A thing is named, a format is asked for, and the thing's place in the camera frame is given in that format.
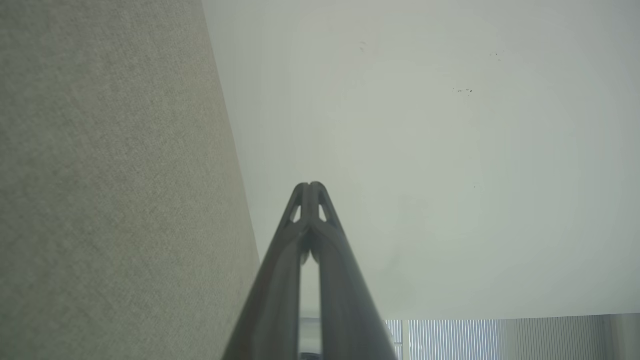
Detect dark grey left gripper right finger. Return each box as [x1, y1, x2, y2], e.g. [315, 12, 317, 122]
[310, 182, 399, 360]

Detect white vertical window blinds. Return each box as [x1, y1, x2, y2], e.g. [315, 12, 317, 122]
[384, 314, 640, 360]

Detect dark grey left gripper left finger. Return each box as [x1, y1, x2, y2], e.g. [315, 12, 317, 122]
[222, 183, 312, 360]

